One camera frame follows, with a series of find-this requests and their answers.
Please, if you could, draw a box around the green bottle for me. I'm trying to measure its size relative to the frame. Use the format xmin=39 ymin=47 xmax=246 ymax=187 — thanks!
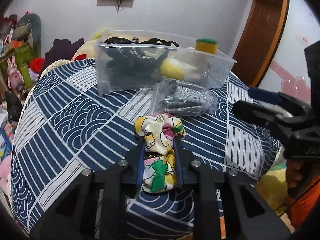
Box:
xmin=19 ymin=63 xmax=33 ymax=88

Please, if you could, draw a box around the white cloth in bin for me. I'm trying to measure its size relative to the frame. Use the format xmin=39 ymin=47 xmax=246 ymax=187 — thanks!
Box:
xmin=176 ymin=61 xmax=206 ymax=84

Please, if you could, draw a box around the teal neck pillow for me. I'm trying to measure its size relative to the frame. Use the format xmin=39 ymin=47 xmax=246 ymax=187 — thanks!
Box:
xmin=12 ymin=13 xmax=42 ymax=56

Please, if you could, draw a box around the pink rabbit toy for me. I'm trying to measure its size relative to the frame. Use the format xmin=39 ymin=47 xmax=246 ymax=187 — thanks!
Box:
xmin=7 ymin=55 xmax=24 ymax=92

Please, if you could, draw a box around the floral fabric scrunchie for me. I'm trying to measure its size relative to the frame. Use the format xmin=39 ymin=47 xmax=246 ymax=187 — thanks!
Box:
xmin=135 ymin=113 xmax=185 ymax=194

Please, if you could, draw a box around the brown wooden door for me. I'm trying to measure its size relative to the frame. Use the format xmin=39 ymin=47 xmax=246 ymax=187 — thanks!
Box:
xmin=232 ymin=0 xmax=289 ymax=87

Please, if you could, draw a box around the clear plastic storage bin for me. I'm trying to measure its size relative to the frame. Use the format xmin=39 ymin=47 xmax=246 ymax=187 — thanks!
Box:
xmin=95 ymin=30 xmax=236 ymax=95

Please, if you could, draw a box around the yellow fuzzy ball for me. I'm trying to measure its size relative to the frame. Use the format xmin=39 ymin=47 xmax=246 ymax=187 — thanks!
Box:
xmin=159 ymin=59 xmax=185 ymax=80

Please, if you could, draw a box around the pink plush toy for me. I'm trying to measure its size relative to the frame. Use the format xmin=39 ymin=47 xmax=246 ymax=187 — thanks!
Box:
xmin=0 ymin=155 xmax=11 ymax=198

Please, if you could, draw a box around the bagged black white fabric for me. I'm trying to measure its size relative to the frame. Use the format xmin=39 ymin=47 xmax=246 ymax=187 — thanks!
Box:
xmin=149 ymin=77 xmax=218 ymax=116

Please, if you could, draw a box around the colourful striped box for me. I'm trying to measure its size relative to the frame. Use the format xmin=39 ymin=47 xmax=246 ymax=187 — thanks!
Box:
xmin=0 ymin=122 xmax=16 ymax=160

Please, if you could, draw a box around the green cardboard box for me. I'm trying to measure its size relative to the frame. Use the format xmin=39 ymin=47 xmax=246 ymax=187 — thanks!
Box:
xmin=1 ymin=43 xmax=39 ymax=80

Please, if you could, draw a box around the yellow green sponge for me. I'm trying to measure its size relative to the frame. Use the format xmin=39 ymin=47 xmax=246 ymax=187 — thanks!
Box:
xmin=195 ymin=38 xmax=218 ymax=54

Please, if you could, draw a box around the red fabric item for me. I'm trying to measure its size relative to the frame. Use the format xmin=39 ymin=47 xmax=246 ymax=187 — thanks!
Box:
xmin=29 ymin=57 xmax=45 ymax=74

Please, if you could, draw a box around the dark purple garment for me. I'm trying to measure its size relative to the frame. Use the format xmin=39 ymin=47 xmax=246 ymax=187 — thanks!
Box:
xmin=41 ymin=38 xmax=85 ymax=72

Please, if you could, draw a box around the person's right hand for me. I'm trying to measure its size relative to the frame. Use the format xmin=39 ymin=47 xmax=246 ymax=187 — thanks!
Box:
xmin=286 ymin=160 xmax=312 ymax=199

